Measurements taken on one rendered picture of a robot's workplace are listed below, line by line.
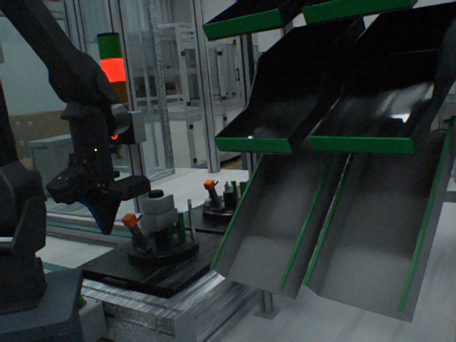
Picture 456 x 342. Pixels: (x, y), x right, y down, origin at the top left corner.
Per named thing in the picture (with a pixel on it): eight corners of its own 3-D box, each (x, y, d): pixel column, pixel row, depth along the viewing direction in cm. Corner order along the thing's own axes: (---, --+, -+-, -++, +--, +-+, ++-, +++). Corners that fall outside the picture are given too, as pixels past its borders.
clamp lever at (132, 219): (144, 251, 81) (128, 220, 77) (137, 250, 82) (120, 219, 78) (155, 239, 83) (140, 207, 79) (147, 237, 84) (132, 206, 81)
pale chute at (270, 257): (296, 301, 60) (281, 289, 57) (225, 278, 69) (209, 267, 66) (357, 135, 70) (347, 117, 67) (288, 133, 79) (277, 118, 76)
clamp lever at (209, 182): (219, 210, 102) (209, 184, 98) (212, 209, 103) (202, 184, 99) (226, 201, 104) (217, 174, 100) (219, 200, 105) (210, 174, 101)
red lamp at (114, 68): (114, 81, 96) (110, 58, 95) (98, 83, 99) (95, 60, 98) (130, 80, 100) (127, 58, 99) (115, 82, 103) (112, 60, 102)
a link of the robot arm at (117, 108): (95, 69, 66) (128, 68, 77) (48, 75, 68) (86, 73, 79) (107, 144, 68) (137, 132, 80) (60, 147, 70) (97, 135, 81)
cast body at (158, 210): (158, 232, 82) (153, 196, 81) (140, 229, 84) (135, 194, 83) (185, 218, 89) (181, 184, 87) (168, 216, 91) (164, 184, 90)
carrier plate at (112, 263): (174, 301, 71) (172, 288, 71) (77, 276, 84) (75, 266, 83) (247, 246, 91) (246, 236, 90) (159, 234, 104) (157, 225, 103)
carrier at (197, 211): (251, 244, 92) (245, 186, 89) (162, 232, 105) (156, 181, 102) (296, 210, 112) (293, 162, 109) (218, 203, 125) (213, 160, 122)
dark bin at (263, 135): (291, 155, 57) (273, 106, 54) (219, 151, 66) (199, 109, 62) (372, 57, 73) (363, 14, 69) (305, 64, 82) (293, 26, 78)
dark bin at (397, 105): (414, 157, 49) (402, 100, 46) (313, 152, 58) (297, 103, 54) (474, 46, 65) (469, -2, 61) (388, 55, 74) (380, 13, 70)
